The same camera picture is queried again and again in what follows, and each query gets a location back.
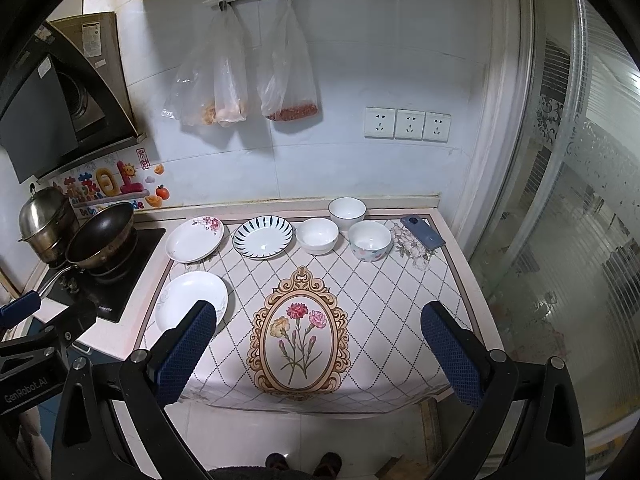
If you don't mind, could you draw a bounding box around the plain white plate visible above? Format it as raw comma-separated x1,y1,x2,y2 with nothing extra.
154,271,229,332

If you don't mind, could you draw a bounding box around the white plate with pink flowers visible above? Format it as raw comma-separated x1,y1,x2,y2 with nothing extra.
165,216,224,263

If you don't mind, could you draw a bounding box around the white bowl with floral outside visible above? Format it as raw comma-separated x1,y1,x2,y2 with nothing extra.
347,220,393,262

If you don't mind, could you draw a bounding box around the plain white bowl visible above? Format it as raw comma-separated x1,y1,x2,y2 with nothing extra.
296,218,340,256

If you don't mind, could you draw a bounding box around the white bowl with dark rim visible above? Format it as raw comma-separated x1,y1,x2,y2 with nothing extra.
328,196,367,233

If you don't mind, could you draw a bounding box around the black induction cooktop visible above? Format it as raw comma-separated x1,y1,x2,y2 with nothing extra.
46,229,166,323

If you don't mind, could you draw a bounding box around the stainless steel steamer pot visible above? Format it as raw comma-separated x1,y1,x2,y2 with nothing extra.
18,185,79,266

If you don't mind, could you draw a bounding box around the black frying pan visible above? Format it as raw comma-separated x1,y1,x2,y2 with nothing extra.
36,203,134,298

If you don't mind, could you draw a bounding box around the black shoe left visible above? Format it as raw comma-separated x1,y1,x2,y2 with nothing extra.
265,453,290,472

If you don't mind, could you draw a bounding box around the black shoe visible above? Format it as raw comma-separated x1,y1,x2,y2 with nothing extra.
312,452,343,480
265,453,290,472

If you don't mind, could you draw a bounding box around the floral diamond pattern table mat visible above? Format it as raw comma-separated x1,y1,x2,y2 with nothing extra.
142,211,494,415

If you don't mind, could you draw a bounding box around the blue smartphone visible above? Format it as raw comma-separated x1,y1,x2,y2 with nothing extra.
400,214,446,252

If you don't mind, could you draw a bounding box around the black shoe right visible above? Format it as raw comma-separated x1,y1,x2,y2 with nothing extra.
312,452,343,480

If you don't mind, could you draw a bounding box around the frosted glass sliding door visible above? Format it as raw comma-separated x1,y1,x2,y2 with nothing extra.
471,0,639,474

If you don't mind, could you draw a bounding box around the black range hood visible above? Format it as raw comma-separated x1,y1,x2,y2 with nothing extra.
1,12,141,183

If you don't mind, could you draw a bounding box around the plastic bag with orange food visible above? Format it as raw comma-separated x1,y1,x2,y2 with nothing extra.
162,39,217,127

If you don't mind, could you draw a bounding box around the clear plastic bag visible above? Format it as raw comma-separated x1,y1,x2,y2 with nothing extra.
210,4,248,127

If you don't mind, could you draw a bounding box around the plastic bag with red beans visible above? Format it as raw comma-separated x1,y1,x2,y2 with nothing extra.
256,0,319,122

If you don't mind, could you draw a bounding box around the colourful cartoon wall sticker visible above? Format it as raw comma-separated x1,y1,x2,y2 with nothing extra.
49,146,174,218

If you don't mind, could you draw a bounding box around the right white wall socket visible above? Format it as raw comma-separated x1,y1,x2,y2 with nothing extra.
422,113,451,143

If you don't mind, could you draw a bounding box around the white wall socket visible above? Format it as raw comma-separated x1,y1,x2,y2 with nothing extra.
394,110,425,141
363,106,396,139
422,113,451,143

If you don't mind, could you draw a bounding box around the middle white wall socket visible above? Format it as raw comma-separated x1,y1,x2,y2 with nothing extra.
394,110,425,141

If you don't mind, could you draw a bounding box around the left white wall socket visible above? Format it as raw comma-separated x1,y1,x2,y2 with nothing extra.
363,106,396,139

